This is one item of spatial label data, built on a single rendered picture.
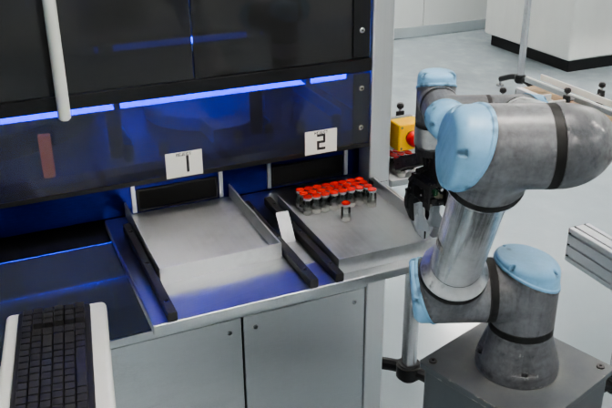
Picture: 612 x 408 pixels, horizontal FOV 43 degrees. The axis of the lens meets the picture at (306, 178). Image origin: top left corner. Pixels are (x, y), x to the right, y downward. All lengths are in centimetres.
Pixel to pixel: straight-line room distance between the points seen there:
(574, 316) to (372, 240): 162
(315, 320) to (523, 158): 120
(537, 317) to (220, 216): 79
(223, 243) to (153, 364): 43
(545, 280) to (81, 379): 82
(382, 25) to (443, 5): 570
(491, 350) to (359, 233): 44
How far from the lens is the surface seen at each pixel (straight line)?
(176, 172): 180
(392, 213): 186
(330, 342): 219
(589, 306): 332
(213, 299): 154
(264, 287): 157
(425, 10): 749
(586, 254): 261
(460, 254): 124
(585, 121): 107
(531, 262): 142
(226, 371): 211
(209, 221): 183
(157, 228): 182
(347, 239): 174
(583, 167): 106
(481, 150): 102
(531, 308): 142
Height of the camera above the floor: 169
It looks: 23 degrees down
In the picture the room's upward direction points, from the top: straight up
